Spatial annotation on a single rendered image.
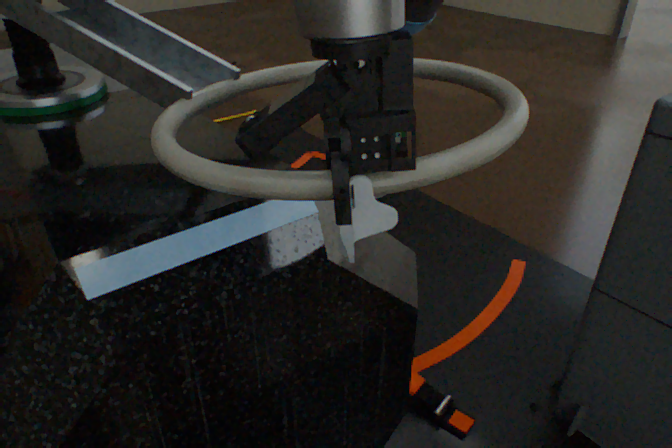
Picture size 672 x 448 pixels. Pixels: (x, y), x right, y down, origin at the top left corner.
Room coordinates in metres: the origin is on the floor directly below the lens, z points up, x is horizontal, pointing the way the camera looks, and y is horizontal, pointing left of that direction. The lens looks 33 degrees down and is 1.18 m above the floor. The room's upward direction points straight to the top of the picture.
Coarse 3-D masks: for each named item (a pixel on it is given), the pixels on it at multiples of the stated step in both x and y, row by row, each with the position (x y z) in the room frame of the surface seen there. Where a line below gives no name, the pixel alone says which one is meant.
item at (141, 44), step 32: (0, 0) 0.93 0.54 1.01; (32, 0) 0.90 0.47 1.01; (64, 0) 1.03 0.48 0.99; (96, 0) 0.98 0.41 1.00; (32, 32) 0.90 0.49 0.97; (64, 32) 0.86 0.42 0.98; (96, 32) 0.94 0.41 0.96; (128, 32) 0.95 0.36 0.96; (160, 32) 0.91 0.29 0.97; (96, 64) 0.83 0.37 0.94; (128, 64) 0.80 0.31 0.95; (160, 64) 0.89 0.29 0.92; (192, 64) 0.88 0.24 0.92; (224, 64) 0.85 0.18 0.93; (160, 96) 0.77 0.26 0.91
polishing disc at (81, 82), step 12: (12, 72) 1.07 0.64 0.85; (60, 72) 1.08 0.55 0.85; (72, 72) 1.07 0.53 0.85; (84, 72) 1.07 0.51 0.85; (96, 72) 1.08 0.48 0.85; (0, 84) 0.99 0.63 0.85; (12, 84) 1.00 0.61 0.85; (72, 84) 1.00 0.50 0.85; (84, 84) 1.00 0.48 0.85; (96, 84) 1.00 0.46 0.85; (0, 96) 0.93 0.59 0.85; (12, 96) 0.93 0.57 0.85; (24, 96) 0.93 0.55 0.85; (36, 96) 0.93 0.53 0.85; (48, 96) 0.93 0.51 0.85; (60, 96) 0.93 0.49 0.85; (72, 96) 0.95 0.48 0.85; (84, 96) 0.97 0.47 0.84
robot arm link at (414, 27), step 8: (408, 0) 0.57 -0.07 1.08; (416, 0) 0.57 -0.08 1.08; (424, 0) 0.57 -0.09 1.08; (432, 0) 0.57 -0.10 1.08; (440, 0) 0.58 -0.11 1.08; (408, 8) 0.58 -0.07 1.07; (416, 8) 0.58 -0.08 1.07; (424, 8) 0.58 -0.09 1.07; (432, 8) 0.59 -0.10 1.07; (408, 16) 0.59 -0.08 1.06; (416, 16) 0.59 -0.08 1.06; (424, 16) 0.59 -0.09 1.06; (432, 16) 0.62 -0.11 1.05; (408, 24) 0.59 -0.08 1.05; (416, 24) 0.60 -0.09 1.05; (424, 24) 0.61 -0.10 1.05; (416, 32) 0.62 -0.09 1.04
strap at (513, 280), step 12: (324, 156) 2.44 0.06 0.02; (516, 264) 1.54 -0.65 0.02; (516, 276) 1.47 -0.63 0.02; (504, 288) 1.40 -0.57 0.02; (516, 288) 1.40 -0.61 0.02; (492, 300) 1.34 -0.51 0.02; (504, 300) 1.34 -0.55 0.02; (492, 312) 1.28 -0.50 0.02; (480, 324) 1.23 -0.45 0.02; (456, 336) 1.18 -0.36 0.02; (468, 336) 1.18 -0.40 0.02; (444, 348) 1.13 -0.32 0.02; (456, 348) 1.13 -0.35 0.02; (420, 360) 1.08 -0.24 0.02; (432, 360) 1.08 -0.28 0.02
